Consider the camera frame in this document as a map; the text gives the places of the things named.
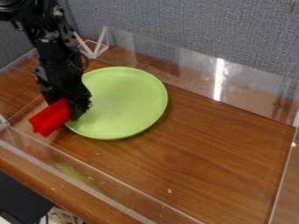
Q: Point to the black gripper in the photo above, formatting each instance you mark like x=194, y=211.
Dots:
x=59, y=74

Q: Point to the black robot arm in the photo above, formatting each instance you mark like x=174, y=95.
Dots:
x=41, y=18

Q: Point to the white power strip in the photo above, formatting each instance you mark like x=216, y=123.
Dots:
x=61, y=216

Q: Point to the clear acrylic enclosure wall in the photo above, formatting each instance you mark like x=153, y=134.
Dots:
x=218, y=163

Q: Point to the red rectangular block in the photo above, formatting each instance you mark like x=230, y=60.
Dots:
x=51, y=118

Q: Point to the light green plate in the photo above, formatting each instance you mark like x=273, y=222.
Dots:
x=129, y=102

